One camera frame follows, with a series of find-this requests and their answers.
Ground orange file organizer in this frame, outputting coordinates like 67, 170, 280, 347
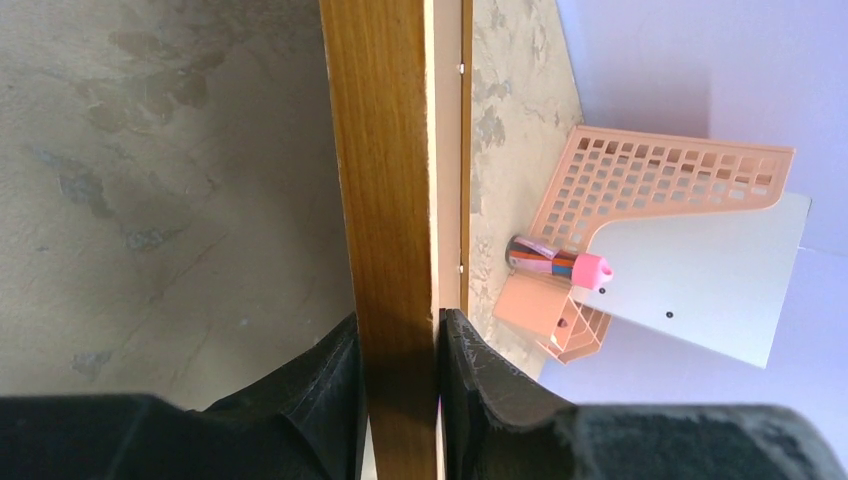
493, 126, 795, 364

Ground brown backing board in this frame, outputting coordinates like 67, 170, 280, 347
433, 1, 462, 308

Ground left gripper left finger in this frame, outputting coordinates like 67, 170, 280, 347
1, 316, 366, 479

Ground pink capped bottle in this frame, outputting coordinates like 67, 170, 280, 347
505, 235, 614, 290

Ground wooden picture frame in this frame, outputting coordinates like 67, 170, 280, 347
320, 1, 470, 479

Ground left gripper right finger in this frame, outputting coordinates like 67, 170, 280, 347
438, 309, 846, 479

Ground white board in organizer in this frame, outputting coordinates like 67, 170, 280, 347
575, 193, 811, 368

